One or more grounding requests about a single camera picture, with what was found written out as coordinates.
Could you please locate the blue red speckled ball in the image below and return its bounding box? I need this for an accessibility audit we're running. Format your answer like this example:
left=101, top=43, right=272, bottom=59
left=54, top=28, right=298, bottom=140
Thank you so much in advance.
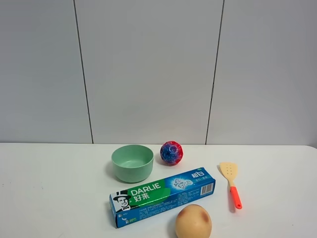
left=160, top=141, right=183, bottom=166

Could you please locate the beige peach-like fruit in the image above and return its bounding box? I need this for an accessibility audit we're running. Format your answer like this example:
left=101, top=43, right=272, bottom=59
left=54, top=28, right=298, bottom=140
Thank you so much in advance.
left=175, top=204, right=212, bottom=238

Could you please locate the beige spatula orange handle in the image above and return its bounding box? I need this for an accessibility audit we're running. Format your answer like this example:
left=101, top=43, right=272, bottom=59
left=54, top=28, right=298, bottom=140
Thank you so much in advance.
left=219, top=162, right=243, bottom=209

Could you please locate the green plastic bowl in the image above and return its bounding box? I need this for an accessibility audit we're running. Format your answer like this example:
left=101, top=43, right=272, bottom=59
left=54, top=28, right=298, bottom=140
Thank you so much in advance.
left=111, top=145, right=154, bottom=183

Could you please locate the blue green toothpaste box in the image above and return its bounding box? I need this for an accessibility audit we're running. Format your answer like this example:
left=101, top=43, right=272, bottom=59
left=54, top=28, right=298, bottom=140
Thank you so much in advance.
left=109, top=167, right=216, bottom=228

